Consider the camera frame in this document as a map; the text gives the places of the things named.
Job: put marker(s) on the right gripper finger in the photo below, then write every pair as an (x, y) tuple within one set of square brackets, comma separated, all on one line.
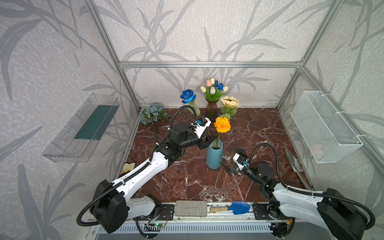
[(241, 152), (229, 170)]

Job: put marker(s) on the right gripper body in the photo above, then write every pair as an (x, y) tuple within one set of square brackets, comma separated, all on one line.
[(237, 167)]

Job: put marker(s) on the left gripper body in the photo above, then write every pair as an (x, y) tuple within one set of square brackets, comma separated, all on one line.
[(204, 141)]

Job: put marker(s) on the red glass vase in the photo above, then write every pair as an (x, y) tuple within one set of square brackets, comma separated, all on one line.
[(211, 111)]

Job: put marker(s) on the orange daisy stem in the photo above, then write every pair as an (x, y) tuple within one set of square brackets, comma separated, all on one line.
[(222, 125)]

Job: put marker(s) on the teal ceramic vase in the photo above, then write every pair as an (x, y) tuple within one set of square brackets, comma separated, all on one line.
[(215, 155)]

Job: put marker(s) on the blue rose stem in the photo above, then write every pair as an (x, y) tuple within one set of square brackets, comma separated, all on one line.
[(188, 97)]

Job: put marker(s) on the cream sunflower stem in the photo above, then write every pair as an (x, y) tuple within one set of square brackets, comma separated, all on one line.
[(229, 106)]

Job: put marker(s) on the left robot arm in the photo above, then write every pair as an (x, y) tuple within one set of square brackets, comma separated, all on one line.
[(113, 202)]

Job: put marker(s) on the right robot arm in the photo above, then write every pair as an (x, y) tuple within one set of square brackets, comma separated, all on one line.
[(344, 218)]

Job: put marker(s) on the teal hydrangea bouquet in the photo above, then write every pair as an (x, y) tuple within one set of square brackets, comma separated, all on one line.
[(153, 114)]

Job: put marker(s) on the blue garden trowel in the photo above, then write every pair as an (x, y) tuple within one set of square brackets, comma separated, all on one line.
[(238, 208)]

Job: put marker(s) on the black work glove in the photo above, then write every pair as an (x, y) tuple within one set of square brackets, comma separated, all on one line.
[(127, 167)]

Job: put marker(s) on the small circuit board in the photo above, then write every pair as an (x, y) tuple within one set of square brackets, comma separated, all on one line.
[(151, 226)]

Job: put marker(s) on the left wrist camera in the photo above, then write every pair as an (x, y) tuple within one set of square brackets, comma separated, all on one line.
[(199, 130)]

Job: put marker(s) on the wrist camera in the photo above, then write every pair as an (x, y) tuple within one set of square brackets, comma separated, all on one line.
[(199, 130), (241, 161)]

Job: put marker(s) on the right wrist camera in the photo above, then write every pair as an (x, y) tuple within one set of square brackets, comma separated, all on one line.
[(241, 161)]

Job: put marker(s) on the white wire basket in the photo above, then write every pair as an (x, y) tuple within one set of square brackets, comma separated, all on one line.
[(326, 132)]

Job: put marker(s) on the clear plastic wall shelf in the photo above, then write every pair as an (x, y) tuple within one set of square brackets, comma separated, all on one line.
[(79, 138)]

